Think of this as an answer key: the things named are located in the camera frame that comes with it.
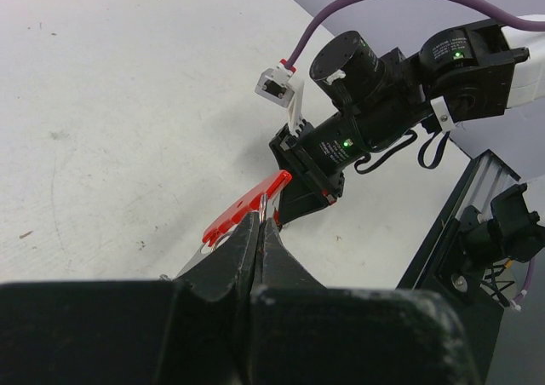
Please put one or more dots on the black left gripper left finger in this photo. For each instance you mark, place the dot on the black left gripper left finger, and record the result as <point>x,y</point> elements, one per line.
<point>187,330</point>

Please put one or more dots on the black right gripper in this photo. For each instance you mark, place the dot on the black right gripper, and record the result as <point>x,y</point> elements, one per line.
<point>314,184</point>

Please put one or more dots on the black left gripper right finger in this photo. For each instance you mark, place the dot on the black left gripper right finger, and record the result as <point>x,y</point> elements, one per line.
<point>304,333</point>

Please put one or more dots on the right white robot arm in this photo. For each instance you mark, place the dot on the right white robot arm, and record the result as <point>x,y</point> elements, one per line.
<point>464,73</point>

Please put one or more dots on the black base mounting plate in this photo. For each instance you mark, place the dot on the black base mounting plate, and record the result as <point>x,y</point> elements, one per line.
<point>440,264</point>

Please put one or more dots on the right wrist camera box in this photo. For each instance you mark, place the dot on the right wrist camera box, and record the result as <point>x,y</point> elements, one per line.
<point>282,86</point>

